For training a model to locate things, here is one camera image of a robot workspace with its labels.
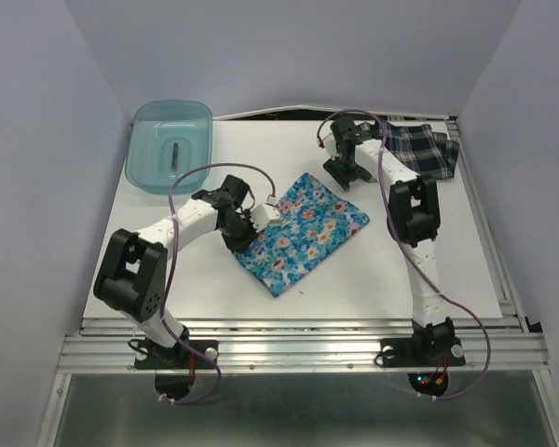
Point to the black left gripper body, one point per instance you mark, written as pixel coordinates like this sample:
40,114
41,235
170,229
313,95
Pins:
240,231

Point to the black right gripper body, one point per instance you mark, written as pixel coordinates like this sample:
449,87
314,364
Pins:
343,170

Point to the blue floral skirt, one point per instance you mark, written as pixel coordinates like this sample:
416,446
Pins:
315,223

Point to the navy plaid pleated skirt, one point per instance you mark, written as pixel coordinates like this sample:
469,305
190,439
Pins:
423,150

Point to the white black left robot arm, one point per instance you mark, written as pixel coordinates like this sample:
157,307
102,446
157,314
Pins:
133,276

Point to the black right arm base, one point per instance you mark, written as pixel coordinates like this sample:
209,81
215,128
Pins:
426,347

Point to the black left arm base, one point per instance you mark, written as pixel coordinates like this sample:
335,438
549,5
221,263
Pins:
152,357

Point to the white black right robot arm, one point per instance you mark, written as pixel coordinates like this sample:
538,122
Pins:
358,153

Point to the clear blue plastic bin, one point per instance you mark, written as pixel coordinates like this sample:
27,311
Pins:
168,139

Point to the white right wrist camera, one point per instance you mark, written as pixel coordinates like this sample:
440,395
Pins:
327,143

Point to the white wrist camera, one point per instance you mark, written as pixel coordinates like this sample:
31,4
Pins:
265,215
327,143

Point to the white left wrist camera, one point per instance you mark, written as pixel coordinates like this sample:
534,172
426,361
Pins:
265,215

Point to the aluminium table frame rail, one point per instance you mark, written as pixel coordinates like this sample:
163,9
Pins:
314,382

